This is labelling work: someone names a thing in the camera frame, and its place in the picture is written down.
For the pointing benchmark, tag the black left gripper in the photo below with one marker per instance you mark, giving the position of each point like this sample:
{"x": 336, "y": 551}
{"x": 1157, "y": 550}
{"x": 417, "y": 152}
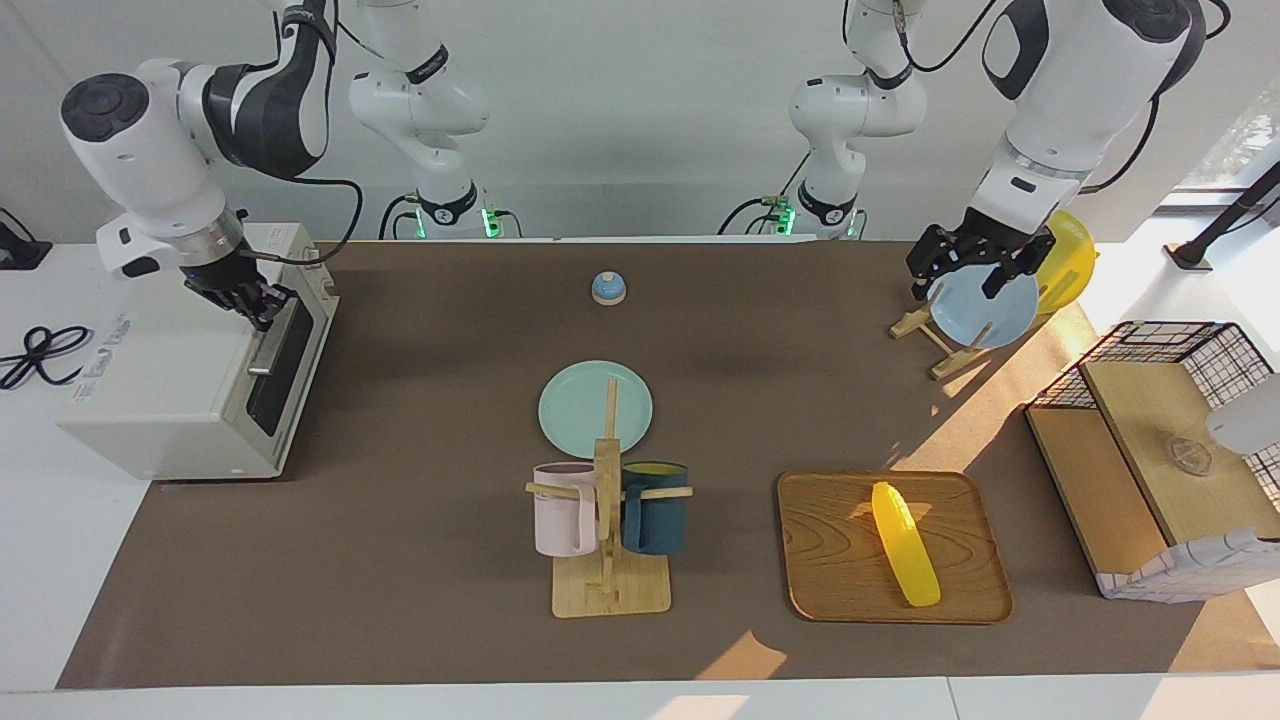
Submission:
{"x": 975, "y": 250}

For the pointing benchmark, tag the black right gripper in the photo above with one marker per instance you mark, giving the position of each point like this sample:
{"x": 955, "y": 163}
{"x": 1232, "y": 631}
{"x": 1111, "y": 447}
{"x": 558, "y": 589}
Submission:
{"x": 225, "y": 280}

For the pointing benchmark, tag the yellow corn cob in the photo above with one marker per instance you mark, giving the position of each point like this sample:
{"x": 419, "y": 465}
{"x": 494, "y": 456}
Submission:
{"x": 905, "y": 545}

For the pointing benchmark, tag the pale green plate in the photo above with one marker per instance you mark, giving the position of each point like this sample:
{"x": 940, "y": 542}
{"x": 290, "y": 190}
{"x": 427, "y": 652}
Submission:
{"x": 575, "y": 405}

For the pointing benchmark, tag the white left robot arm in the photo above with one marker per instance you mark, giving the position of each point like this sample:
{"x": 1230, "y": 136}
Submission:
{"x": 1070, "y": 80}

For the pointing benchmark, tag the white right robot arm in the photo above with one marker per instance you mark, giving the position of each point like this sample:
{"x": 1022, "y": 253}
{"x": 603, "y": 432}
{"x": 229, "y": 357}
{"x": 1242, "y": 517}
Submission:
{"x": 130, "y": 150}

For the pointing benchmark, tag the white toaster oven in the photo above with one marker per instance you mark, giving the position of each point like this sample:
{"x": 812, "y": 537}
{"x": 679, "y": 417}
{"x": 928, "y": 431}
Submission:
{"x": 170, "y": 390}

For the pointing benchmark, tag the light blue plate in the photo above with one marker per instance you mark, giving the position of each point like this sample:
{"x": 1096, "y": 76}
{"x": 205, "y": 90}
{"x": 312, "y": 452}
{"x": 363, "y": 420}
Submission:
{"x": 985, "y": 315}

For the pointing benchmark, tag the wooden plate rack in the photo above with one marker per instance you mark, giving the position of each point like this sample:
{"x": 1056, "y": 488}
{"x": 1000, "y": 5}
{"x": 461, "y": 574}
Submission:
{"x": 915, "y": 322}

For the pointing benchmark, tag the yellow plate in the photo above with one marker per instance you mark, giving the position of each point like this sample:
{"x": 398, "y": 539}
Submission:
{"x": 1070, "y": 270}

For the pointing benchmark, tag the light wooden shelf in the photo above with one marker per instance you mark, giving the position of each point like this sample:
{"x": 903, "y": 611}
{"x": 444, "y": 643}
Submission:
{"x": 1160, "y": 420}

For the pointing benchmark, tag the black clamp base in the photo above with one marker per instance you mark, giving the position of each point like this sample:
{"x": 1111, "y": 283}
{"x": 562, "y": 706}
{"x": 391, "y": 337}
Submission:
{"x": 20, "y": 255}

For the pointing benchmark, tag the brown table mat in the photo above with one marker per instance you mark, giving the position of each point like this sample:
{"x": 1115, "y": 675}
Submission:
{"x": 400, "y": 560}

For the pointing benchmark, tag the small clear glass object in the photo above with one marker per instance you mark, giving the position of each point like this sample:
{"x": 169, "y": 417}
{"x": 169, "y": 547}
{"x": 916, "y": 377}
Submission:
{"x": 1190, "y": 457}

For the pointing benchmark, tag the square wooden tray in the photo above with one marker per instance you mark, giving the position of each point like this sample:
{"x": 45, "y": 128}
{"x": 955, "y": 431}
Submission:
{"x": 850, "y": 560}

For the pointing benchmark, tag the white rounded device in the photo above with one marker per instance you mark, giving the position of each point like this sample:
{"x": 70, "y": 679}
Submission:
{"x": 1250, "y": 420}

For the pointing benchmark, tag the pink mug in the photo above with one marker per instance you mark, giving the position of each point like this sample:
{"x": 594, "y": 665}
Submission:
{"x": 560, "y": 515}

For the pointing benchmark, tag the white checked cloth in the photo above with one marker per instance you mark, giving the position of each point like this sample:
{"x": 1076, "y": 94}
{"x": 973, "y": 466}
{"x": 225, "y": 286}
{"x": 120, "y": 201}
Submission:
{"x": 1190, "y": 575}

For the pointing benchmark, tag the dark blue mug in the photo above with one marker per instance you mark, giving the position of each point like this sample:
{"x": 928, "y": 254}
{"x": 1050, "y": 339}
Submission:
{"x": 655, "y": 520}

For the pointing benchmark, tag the wooden mug rack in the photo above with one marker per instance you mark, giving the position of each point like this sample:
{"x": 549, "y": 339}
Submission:
{"x": 610, "y": 595}

